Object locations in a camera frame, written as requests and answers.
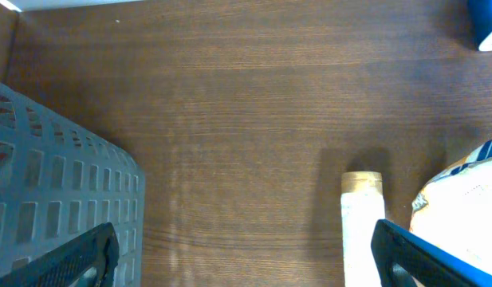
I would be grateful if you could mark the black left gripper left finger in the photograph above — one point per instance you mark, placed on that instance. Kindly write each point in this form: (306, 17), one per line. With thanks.
(90, 259)

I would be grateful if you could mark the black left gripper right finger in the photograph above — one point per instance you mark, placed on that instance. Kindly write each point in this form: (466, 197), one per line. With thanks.
(403, 259)

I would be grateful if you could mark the grey plastic mesh basket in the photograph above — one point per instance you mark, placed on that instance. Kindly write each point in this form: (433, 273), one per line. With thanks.
(58, 180)

